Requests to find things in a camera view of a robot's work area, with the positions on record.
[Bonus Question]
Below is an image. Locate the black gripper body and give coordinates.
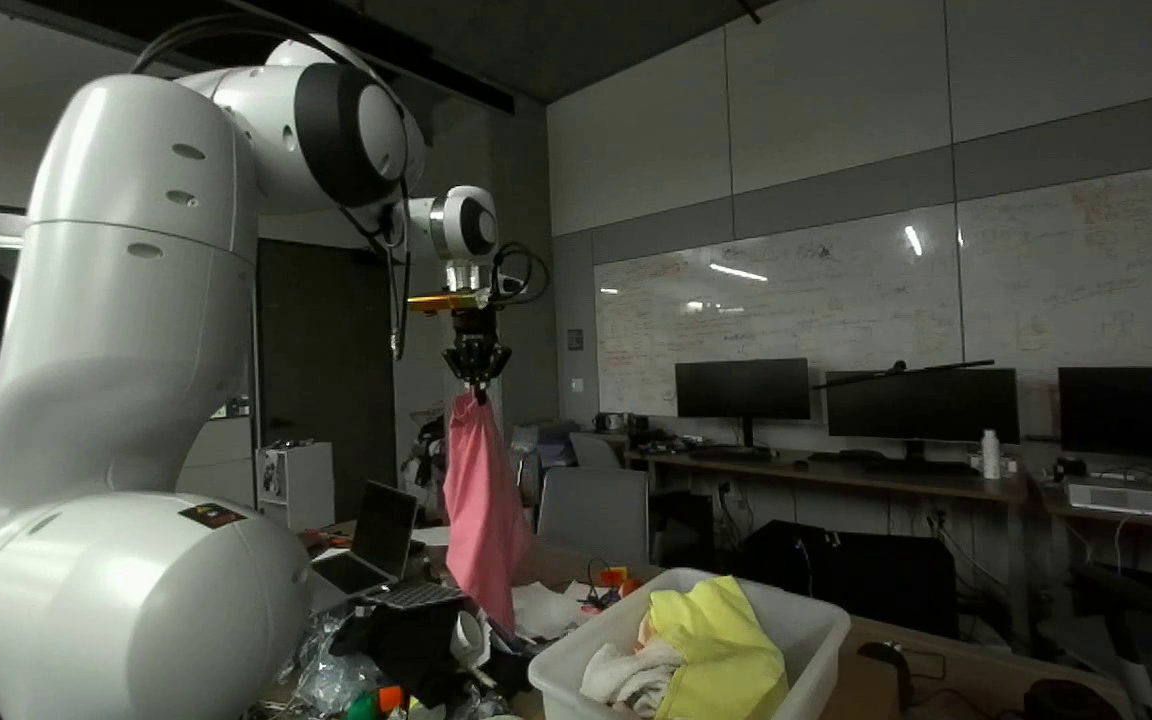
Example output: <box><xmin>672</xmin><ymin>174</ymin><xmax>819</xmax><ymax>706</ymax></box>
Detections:
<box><xmin>442</xmin><ymin>299</ymin><xmax>518</xmax><ymax>386</ymax></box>

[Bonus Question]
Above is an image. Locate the pink cloth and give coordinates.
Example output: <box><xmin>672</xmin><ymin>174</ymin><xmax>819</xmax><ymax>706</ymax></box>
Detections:
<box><xmin>442</xmin><ymin>386</ymin><xmax>537</xmax><ymax>639</ymax></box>

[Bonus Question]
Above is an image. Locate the white terry towel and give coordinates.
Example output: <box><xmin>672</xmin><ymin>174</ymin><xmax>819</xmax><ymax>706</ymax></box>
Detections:
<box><xmin>576</xmin><ymin>635</ymin><xmax>688</xmax><ymax>715</ymax></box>

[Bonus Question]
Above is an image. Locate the yellow-green cloth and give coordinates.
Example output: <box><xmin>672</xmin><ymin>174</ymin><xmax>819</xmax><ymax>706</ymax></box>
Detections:
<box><xmin>640</xmin><ymin>571</ymin><xmax>791</xmax><ymax>720</ymax></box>

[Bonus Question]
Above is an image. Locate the black box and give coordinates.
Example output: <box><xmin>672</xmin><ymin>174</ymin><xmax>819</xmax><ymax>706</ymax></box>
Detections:
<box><xmin>355</xmin><ymin>586</ymin><xmax>475</xmax><ymax>699</ymax></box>

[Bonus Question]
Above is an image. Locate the white plastic storage box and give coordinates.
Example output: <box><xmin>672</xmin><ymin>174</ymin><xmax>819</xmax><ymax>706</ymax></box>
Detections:
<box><xmin>526</xmin><ymin>565</ymin><xmax>857</xmax><ymax>720</ymax></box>

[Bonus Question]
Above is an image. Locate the grey office chair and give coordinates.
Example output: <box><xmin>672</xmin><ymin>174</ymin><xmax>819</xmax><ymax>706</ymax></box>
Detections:
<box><xmin>537</xmin><ymin>430</ymin><xmax>655</xmax><ymax>576</ymax></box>

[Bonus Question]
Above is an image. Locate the grey open laptop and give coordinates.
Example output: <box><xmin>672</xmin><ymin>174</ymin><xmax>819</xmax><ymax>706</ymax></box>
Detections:
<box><xmin>310</xmin><ymin>475</ymin><xmax>423</xmax><ymax>599</ymax></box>

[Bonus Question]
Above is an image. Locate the white cabinet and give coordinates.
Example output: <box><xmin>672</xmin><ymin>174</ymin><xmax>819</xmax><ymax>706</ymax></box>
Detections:
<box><xmin>257</xmin><ymin>437</ymin><xmax>342</xmax><ymax>535</ymax></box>

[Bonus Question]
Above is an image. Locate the white paper stack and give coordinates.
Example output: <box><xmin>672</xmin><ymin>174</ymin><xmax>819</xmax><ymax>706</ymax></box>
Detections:
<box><xmin>512</xmin><ymin>579</ymin><xmax>596</xmax><ymax>652</ymax></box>

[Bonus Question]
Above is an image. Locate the black computer monitor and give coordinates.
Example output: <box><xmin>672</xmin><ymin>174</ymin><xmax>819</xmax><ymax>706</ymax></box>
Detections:
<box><xmin>1055</xmin><ymin>360</ymin><xmax>1152</xmax><ymax>468</ymax></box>
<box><xmin>825</xmin><ymin>363</ymin><xmax>1023</xmax><ymax>468</ymax></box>
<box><xmin>672</xmin><ymin>351</ymin><xmax>816</xmax><ymax>452</ymax></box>

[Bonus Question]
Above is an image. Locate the crumpled plastic bottle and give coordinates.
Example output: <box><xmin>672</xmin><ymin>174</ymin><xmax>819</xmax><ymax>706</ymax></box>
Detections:
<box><xmin>301</xmin><ymin>621</ymin><xmax>385</xmax><ymax>720</ymax></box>

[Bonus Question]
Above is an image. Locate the long wooden desk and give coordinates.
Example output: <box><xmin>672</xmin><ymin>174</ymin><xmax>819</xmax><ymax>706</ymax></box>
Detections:
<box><xmin>621</xmin><ymin>445</ymin><xmax>1152</xmax><ymax>542</ymax></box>

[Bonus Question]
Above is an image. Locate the large black bag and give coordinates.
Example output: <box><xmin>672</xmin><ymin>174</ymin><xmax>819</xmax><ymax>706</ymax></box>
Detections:
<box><xmin>732</xmin><ymin>515</ymin><xmax>966</xmax><ymax>639</ymax></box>

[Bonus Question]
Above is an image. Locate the white bottle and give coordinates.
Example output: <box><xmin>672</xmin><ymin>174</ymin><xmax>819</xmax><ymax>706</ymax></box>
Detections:
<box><xmin>978</xmin><ymin>424</ymin><xmax>1009</xmax><ymax>484</ymax></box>

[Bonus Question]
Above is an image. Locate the white desk device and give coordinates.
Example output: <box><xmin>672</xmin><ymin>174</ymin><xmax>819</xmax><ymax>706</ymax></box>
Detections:
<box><xmin>1066</xmin><ymin>475</ymin><xmax>1152</xmax><ymax>523</ymax></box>

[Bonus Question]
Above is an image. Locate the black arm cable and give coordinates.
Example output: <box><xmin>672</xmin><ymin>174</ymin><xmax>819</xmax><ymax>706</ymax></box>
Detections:
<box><xmin>355</xmin><ymin>197</ymin><xmax>558</xmax><ymax>368</ymax></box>

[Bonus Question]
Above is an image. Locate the black ring cable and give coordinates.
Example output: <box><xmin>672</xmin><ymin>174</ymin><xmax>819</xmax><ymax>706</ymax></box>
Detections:
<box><xmin>852</xmin><ymin>635</ymin><xmax>915</xmax><ymax>690</ymax></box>

